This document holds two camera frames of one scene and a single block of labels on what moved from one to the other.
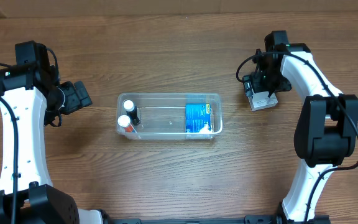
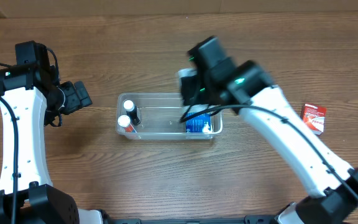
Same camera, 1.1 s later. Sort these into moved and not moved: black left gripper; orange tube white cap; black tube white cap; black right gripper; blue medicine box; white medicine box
Moved: white medicine box; black right gripper
Not moved: black tube white cap; orange tube white cap; blue medicine box; black left gripper
